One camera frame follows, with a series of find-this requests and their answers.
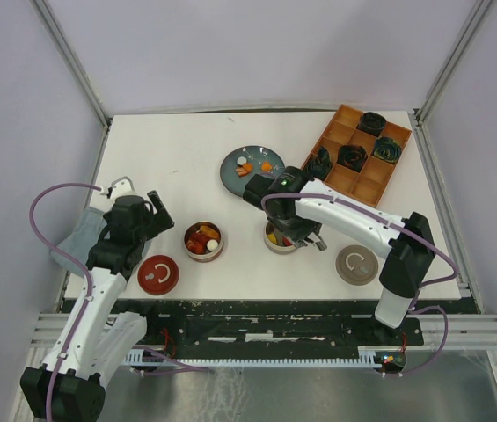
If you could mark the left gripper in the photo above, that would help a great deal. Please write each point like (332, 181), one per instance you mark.
(159, 221)

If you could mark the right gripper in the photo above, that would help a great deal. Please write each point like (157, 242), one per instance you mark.
(303, 232)

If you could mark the beige lunch box bowl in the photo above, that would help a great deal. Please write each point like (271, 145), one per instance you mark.
(278, 248)

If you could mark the metal tongs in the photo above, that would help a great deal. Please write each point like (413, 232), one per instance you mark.
(309, 241)

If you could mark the red pepper piece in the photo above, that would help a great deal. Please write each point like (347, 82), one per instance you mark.
(197, 243)

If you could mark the fried chicken piece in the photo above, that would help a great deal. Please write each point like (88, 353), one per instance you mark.
(209, 231)

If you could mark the red steel lunch bowl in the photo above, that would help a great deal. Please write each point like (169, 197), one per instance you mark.
(209, 255)

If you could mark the white rice ball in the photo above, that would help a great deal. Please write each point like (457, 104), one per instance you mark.
(212, 245)

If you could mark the blue ceramic food plate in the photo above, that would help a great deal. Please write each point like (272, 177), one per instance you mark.
(256, 155)

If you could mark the wooden compartment tray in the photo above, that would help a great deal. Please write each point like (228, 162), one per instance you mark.
(368, 185)

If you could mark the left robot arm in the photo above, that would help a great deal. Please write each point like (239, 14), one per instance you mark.
(70, 384)

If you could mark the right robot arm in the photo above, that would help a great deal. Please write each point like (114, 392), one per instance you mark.
(300, 205)

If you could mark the red lunch box lid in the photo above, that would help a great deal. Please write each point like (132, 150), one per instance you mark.
(158, 275)

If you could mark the beige lunch box lid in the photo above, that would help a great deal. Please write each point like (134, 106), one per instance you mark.
(357, 265)

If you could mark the bacon piece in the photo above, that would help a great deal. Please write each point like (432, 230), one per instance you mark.
(241, 172)

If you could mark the blue rolled napkin left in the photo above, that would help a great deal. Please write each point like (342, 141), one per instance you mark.
(320, 165)

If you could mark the small black white roll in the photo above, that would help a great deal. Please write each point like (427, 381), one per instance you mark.
(242, 160)

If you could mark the orange black rolled napkin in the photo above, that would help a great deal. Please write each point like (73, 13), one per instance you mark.
(352, 157)

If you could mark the light blue cloth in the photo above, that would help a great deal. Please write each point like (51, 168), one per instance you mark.
(81, 240)

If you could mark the green rolled napkin right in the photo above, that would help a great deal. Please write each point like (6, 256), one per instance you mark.
(387, 149)

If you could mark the dark rolled napkin top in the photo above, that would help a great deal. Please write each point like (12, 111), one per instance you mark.
(371, 123)

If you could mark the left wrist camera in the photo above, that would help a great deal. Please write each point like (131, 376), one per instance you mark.
(120, 188)

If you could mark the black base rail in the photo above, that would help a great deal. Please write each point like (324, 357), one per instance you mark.
(251, 330)

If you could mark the left aluminium frame post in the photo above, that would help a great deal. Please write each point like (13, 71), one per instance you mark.
(52, 25)

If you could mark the aluminium frame post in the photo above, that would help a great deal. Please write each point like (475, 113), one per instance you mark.
(470, 28)
(52, 25)

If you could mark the right aluminium frame post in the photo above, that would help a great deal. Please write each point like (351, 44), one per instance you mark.
(470, 28)

